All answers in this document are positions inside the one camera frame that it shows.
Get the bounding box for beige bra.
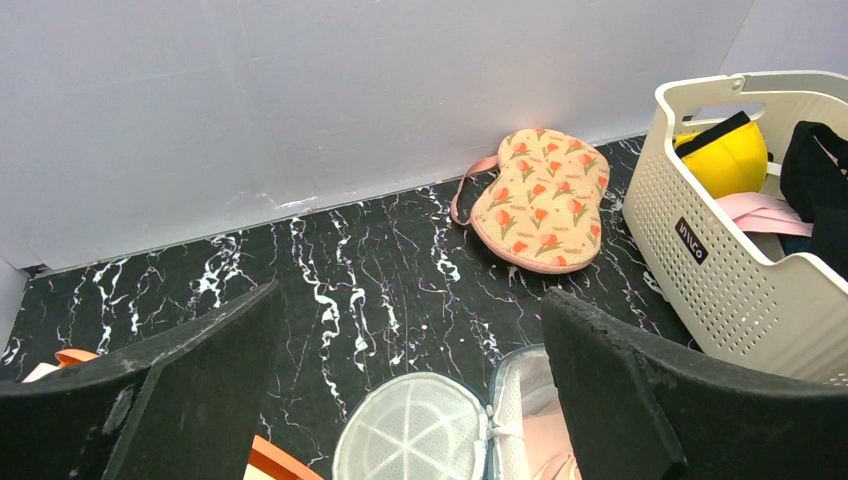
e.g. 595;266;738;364
523;393;582;480

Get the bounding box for pink garment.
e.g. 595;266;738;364
716;192;813;237

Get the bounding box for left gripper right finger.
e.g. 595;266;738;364
541;288;847;479

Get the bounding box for white orange cylindrical container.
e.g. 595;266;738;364
22;349;322;480

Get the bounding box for yellow bra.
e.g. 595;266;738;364
673;111;770;198

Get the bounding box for floral orange mesh bag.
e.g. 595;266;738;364
450;128;610;274

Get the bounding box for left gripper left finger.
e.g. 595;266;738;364
1;282;280;479

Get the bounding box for white mesh laundry bag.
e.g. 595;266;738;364
331;344;558;479

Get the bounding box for cream plastic laundry basket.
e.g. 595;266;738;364
623;70;847;386

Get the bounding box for black bra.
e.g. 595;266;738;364
780;121;847;277

